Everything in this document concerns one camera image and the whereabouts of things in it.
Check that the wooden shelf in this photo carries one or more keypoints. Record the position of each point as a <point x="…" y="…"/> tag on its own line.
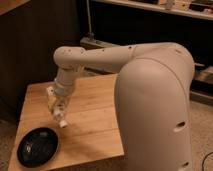
<point x="176" y="7"/>

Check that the white plastic bottle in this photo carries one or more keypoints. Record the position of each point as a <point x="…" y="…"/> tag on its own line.
<point x="57" y="113"/>

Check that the metal pole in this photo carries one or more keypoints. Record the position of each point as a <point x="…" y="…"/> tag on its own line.
<point x="90" y="31"/>

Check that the wooden table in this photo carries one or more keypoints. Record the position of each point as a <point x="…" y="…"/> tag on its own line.
<point x="92" y="133"/>

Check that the grey metal beam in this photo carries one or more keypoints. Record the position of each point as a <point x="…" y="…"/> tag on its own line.
<point x="88" y="43"/>

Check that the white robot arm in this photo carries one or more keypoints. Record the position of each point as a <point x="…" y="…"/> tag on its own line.
<point x="151" y="96"/>

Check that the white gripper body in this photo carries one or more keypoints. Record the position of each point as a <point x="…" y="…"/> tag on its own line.
<point x="62" y="92"/>

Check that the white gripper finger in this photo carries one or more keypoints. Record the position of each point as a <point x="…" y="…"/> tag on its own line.
<point x="52" y="102"/>
<point x="64" y="103"/>

